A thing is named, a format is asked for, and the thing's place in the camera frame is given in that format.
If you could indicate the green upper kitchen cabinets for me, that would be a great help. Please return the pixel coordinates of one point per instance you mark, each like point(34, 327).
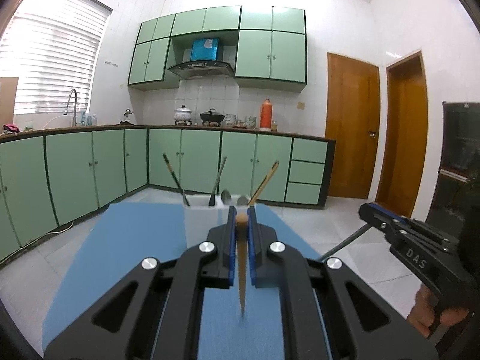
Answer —
point(265, 46)

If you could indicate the glass jars on counter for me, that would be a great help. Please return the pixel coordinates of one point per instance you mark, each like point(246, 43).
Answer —
point(249, 122)

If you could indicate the black chopstick silver band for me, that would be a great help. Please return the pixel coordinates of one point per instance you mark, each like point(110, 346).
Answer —
point(176, 181)

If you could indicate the blue table cloth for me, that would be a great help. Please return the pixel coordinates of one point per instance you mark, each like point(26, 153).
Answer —
point(145, 295)

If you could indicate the black appliance at right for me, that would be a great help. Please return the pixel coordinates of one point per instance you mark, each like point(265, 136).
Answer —
point(454, 211)

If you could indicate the white cooking pot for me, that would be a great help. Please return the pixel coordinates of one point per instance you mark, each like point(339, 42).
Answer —
point(183, 116)

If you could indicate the green lower kitchen cabinets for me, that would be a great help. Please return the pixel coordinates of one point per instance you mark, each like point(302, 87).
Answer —
point(51, 178)

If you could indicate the orange thermos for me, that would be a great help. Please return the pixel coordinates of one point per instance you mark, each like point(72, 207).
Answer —
point(265, 116)

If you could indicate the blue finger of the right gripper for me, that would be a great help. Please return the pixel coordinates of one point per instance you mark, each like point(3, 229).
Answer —
point(377, 216)

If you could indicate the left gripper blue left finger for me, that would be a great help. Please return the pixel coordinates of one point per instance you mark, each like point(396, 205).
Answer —
point(227, 249)

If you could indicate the white double utensil holder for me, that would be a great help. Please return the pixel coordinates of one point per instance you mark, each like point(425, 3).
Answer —
point(200, 217)

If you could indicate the person's right hand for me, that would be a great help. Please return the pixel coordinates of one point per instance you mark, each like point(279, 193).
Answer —
point(422, 314)

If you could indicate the dark grey chopstick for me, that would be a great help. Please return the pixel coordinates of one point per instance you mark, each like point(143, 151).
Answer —
point(212, 199)

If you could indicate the black wok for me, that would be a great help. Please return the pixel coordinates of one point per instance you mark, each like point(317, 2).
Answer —
point(211, 118)

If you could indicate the bamboo chopstick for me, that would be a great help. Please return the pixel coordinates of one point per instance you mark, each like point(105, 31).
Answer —
point(241, 229)
point(263, 184)

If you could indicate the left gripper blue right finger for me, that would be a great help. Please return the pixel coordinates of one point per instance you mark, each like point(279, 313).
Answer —
point(257, 247)

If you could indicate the cardboard box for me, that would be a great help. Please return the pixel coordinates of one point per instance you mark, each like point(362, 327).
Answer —
point(8, 88)

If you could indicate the green kitchen cabinets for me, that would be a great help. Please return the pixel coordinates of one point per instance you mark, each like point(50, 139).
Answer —
point(51, 178)
point(265, 46)

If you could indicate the black range hood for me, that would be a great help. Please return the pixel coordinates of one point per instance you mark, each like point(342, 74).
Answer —
point(201, 69)

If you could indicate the wooden door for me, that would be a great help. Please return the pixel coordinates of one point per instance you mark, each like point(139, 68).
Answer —
point(353, 118)
point(406, 135)

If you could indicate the blue box above hood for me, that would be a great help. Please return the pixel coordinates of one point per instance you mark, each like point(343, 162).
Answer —
point(206, 49)

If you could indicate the large steel spoon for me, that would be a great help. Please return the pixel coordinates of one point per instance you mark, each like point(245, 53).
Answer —
point(226, 197)

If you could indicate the white window blinds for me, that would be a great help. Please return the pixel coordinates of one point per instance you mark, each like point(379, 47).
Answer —
point(52, 46)

